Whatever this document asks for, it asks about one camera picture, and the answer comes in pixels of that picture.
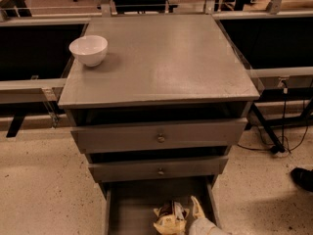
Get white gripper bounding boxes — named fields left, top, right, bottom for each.
left=189, top=196, right=232, bottom=235

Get brown chip bag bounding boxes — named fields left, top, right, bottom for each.
left=154, top=201, right=190, bottom=235

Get brass middle drawer knob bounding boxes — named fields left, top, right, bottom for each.
left=157, top=167, right=164, bottom=176

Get brass drawer knob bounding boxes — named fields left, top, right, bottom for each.
left=157, top=167, right=164, bottom=176
left=157, top=134, right=165, bottom=143

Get grey bottom drawer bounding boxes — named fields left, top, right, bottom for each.
left=104, top=176, right=221, bottom=235

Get grey drawer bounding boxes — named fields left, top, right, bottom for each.
left=104, top=176, right=221, bottom=235
left=89, top=156, right=228, bottom=182
left=71, top=117, right=247, bottom=154

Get brass top drawer knob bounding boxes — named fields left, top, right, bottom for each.
left=157, top=134, right=165, bottom=143

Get grey top drawer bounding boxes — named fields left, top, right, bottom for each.
left=71, top=117, right=247, bottom=154

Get grey middle drawer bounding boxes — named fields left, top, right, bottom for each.
left=89, top=156, right=228, bottom=182

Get grey wooden drawer cabinet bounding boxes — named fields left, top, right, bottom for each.
left=58, top=14, right=261, bottom=184

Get black table leg right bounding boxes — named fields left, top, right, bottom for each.
left=250, top=104, right=285, bottom=154

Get black table leg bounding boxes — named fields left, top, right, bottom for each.
left=6, top=115, right=25, bottom=138
left=250, top=104, right=285, bottom=154

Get black shoe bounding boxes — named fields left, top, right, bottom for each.
left=291, top=167, right=313, bottom=192

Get white ceramic bowl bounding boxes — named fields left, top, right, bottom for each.
left=69, top=35, right=109, bottom=67

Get black table leg left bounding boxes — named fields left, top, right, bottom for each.
left=6, top=115, right=25, bottom=138

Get black floor cables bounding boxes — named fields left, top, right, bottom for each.
left=236, top=78, right=310, bottom=155

